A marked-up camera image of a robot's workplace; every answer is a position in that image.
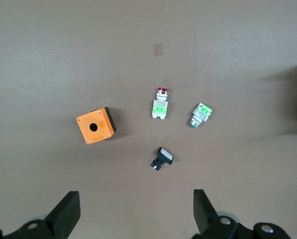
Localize green push button switch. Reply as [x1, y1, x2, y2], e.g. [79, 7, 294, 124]
[189, 103, 213, 128]

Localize black square white-faced button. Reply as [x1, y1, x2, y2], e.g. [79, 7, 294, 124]
[148, 146, 175, 172]

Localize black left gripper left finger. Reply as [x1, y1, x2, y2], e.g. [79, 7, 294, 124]
[0, 191, 81, 239]

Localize red push button switch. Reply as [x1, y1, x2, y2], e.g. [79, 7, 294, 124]
[151, 87, 169, 120]

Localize orange button enclosure box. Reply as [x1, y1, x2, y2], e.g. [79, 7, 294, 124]
[76, 107, 117, 145]

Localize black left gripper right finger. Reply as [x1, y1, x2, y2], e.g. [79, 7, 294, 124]
[191, 189, 291, 239]

